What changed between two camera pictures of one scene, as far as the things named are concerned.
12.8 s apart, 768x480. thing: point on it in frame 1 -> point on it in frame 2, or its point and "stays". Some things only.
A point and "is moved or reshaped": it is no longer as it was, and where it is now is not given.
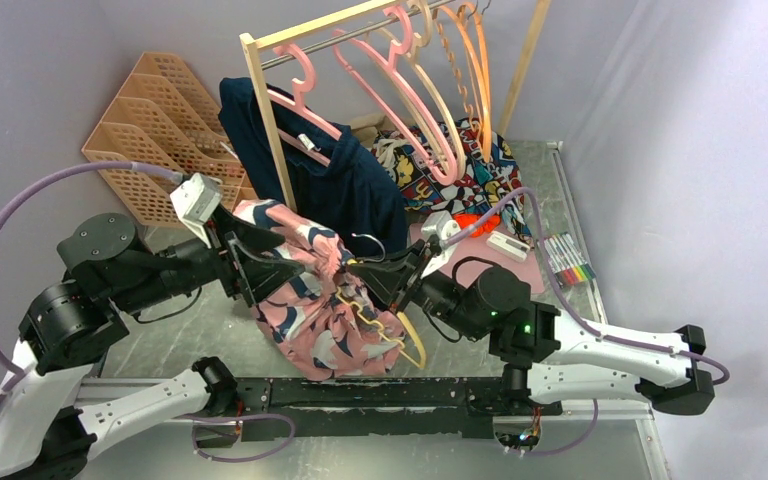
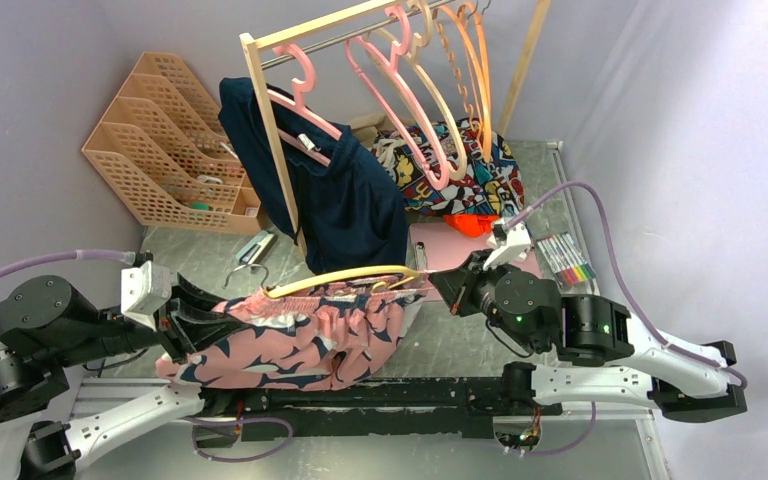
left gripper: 256,277 -> 198,327
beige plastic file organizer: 164,119 stays
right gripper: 395,274 -> 458,285
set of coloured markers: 566,261 stays
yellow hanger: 379,258 is moved or reshaped
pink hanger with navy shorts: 298,107 stays
